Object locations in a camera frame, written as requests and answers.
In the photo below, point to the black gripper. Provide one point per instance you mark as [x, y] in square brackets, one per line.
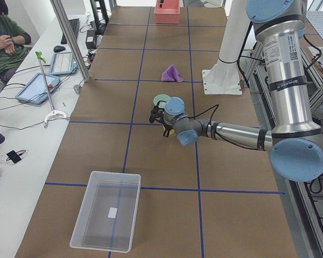
[167, 128]

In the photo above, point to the mint green bowl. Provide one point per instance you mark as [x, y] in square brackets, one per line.
[161, 100]

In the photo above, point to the purple microfiber cloth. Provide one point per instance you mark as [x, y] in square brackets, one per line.
[171, 74]

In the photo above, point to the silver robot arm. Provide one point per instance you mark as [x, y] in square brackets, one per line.
[295, 143]

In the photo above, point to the clear plastic storage box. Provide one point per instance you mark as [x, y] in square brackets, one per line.
[107, 216]

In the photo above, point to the brown paper table mat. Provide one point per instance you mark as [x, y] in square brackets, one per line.
[209, 199]

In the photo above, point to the black power adapter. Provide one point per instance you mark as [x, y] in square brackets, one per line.
[91, 39]

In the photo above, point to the pink plastic bin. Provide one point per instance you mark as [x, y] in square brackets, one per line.
[167, 12]

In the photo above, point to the far blue teach pendant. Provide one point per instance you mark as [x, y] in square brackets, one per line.
[63, 64]

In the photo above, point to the blue teach pendant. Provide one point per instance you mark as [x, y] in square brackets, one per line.
[35, 92]
[63, 64]

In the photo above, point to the black computer mouse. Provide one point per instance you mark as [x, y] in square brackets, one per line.
[58, 49]

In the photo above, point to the near blue teach pendant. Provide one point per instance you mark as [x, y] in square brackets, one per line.
[35, 92]

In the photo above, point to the small black device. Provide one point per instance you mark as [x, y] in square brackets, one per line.
[13, 156]

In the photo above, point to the seated person green shirt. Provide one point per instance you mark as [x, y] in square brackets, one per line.
[13, 38]

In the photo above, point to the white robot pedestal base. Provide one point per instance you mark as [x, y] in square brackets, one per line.
[223, 77]

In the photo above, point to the aluminium frame post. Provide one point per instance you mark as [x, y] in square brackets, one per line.
[70, 37]

